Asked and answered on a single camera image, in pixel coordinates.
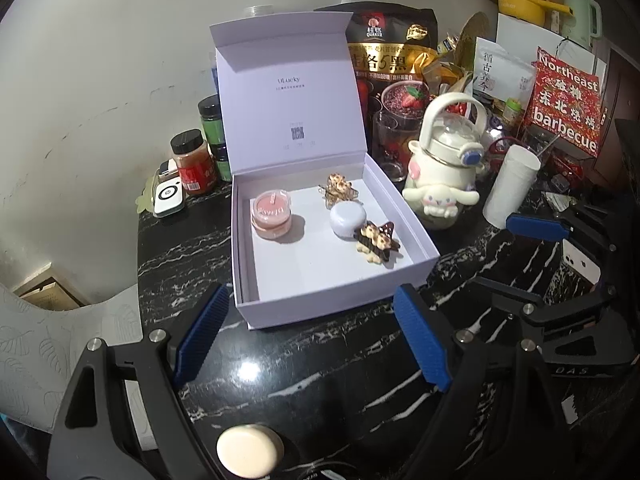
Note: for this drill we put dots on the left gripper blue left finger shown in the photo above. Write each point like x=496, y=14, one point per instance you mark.
x=195, y=331

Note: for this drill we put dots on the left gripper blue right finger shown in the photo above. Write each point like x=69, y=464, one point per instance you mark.
x=428, y=334

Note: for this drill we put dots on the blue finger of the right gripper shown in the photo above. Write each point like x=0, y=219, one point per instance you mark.
x=536, y=228

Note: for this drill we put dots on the dark bear hair clip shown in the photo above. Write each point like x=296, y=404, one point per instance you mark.
x=376, y=242

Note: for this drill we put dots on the white round case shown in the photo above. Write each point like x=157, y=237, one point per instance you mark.
x=346, y=218

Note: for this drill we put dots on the pink round lidded jar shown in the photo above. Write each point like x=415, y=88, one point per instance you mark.
x=271, y=224

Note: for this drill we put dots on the clear bear hair clip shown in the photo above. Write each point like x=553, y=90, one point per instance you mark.
x=337, y=189

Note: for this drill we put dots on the pink blush compact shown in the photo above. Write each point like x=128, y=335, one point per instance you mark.
x=272, y=207

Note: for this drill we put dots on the white paper roll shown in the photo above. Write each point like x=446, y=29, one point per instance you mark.
x=516, y=176

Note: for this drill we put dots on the white cinnamoroll water bottle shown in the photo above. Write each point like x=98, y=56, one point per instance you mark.
x=446, y=159

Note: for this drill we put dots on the red barbecue sign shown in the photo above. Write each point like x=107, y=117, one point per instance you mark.
x=566, y=102

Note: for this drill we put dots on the grey leaf pattern cushion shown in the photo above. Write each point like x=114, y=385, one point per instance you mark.
x=39, y=350

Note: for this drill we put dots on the white paper tea bag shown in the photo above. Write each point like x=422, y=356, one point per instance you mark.
x=501, y=75

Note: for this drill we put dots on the white card tin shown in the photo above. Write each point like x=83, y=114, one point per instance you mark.
x=168, y=198

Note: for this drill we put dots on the open lavender gift box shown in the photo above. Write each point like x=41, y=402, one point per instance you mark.
x=292, y=117

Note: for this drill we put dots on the red spice jar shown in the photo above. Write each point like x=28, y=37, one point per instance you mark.
x=196, y=167

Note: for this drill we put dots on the light green kettle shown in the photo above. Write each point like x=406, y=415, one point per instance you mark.
x=584, y=25

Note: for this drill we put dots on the black oatmeal bag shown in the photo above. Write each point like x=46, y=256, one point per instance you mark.
x=389, y=41

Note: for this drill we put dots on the yellow pot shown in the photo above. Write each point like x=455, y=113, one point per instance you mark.
x=532, y=11

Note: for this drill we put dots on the green jar black lid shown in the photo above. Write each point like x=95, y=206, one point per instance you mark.
x=211, y=119

